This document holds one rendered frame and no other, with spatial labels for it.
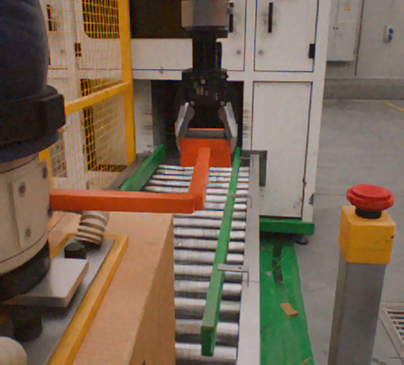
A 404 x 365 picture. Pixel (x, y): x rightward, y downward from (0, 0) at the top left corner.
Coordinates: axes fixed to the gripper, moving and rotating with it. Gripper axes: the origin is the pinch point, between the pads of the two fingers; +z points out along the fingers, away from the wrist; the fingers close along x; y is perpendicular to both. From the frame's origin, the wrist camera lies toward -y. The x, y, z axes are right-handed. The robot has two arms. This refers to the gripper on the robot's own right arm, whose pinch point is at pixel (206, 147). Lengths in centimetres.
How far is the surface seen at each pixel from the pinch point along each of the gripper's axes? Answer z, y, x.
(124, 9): -32, -165, -53
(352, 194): 4.2, 11.0, 23.0
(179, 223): 54, -81, -15
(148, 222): 12.8, 4.9, -10.2
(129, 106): 21, -165, -53
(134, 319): 12.7, 31.2, -6.9
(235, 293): 54, -34, 7
